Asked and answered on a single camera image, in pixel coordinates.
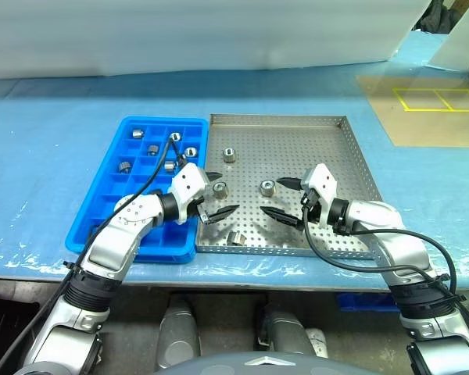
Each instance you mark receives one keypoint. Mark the perforated metal tray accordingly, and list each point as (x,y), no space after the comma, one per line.
(281,148)

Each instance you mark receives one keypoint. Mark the grey right robot leg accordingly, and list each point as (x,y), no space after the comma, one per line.
(285,332)

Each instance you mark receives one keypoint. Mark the grey left robot leg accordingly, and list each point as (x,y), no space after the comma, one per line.
(178,336)

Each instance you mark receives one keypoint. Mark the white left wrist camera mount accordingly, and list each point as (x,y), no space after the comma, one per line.
(189,183)

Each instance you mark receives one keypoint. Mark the dark cloth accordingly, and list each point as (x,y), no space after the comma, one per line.
(437,17)

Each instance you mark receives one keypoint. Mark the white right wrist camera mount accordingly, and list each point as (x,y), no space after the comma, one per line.
(325,183)

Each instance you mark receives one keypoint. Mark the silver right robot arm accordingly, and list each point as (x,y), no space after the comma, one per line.
(406,250)

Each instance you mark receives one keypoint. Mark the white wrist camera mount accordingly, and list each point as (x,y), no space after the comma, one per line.
(189,183)
(325,183)

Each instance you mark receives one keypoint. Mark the grey robot torso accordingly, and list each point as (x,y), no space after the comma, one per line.
(258,365)

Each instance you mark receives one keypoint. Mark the large white foam sheet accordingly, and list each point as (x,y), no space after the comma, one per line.
(180,35)

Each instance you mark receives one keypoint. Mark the white robot foot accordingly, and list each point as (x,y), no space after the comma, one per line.
(317,341)

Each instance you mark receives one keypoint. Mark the blue compartment tray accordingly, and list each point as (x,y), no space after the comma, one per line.
(101,195)

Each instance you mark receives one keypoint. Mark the white upright board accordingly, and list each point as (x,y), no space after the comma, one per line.
(461,43)

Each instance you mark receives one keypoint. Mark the blue plastic crate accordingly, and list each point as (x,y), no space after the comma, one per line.
(363,304)

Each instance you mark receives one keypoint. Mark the brown mat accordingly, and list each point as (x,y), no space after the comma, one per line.
(422,125)

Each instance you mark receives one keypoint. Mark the grey robot leg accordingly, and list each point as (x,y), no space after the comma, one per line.
(178,336)
(285,332)

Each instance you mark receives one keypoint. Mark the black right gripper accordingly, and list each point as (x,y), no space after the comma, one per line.
(314,215)

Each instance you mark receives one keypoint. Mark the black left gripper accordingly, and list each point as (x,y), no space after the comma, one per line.
(201,211)

